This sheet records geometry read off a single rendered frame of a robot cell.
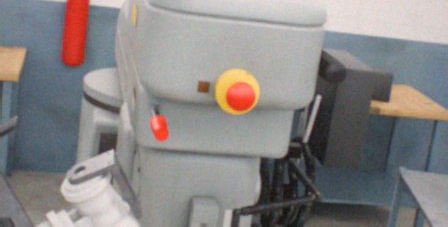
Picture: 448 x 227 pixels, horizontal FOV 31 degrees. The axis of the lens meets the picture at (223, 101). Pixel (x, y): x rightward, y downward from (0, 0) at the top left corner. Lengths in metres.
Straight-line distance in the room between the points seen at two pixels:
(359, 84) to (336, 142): 0.13
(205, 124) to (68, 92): 4.45
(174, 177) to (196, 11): 0.31
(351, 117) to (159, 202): 0.50
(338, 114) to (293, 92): 0.49
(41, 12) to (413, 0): 2.60
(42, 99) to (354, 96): 4.21
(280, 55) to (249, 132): 0.17
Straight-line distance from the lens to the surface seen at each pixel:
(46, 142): 5.77
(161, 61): 1.12
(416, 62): 6.10
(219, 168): 1.30
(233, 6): 1.11
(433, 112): 5.33
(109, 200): 1.01
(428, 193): 3.88
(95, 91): 1.85
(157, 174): 1.30
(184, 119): 1.23
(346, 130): 1.65
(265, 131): 1.26
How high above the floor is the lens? 2.02
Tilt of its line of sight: 14 degrees down
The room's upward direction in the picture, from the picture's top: 8 degrees clockwise
